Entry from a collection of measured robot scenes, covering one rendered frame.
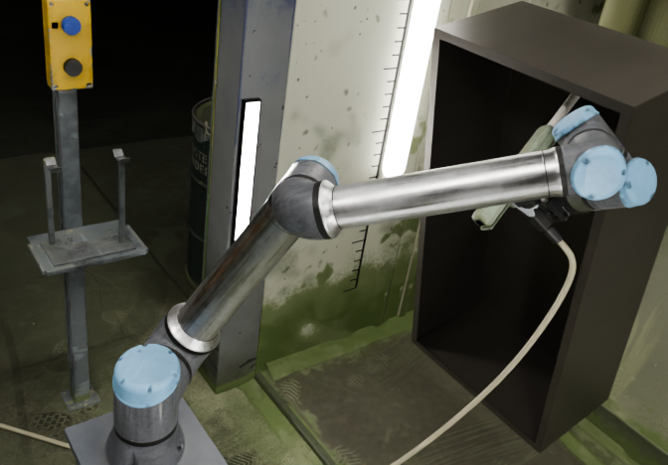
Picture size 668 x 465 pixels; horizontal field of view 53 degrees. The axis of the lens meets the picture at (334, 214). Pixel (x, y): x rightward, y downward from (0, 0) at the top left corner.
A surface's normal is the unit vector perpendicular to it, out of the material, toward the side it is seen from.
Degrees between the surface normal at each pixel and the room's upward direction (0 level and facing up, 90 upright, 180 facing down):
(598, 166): 88
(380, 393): 0
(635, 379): 57
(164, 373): 5
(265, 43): 90
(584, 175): 88
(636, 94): 12
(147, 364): 5
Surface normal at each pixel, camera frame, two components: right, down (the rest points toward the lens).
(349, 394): 0.14, -0.87
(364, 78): 0.58, 0.46
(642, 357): -0.59, -0.33
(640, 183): 0.44, 0.00
